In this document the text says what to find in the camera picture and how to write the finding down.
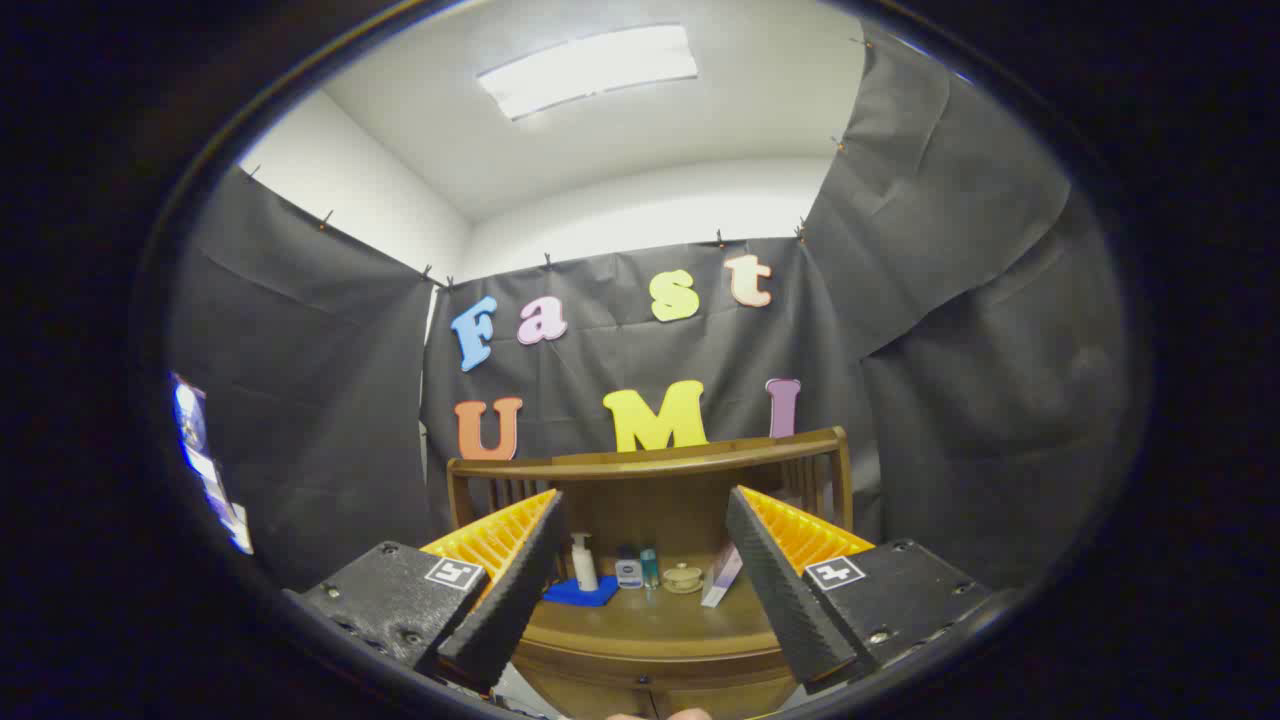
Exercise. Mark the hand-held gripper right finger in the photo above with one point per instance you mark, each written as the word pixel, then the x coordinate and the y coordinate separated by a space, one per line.
pixel 780 600

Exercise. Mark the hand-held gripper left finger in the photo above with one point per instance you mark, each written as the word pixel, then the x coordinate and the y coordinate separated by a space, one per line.
pixel 520 600

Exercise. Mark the wooden countertop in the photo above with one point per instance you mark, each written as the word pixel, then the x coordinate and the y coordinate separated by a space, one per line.
pixel 650 620

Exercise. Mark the wooden cabinet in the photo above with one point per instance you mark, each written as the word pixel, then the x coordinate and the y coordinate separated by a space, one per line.
pixel 650 500

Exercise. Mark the blue folded cloth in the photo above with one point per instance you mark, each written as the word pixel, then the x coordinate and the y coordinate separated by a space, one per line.
pixel 580 593

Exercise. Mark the purple white leaning book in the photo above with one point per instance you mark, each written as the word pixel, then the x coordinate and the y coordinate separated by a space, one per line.
pixel 722 580

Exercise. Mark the white pump bottle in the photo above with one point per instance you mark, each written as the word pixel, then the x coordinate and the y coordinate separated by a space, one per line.
pixel 583 568

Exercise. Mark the beige lidded teacup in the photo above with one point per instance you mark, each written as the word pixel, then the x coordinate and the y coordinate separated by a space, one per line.
pixel 683 579

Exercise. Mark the white lotion bottle blue cap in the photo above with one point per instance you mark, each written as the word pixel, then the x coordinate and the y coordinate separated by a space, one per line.
pixel 628 574

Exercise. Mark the teal slim bottle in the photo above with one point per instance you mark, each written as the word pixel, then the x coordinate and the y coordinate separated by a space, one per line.
pixel 650 570

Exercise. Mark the ceiling light panel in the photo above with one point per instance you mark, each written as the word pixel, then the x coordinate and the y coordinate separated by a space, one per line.
pixel 590 68

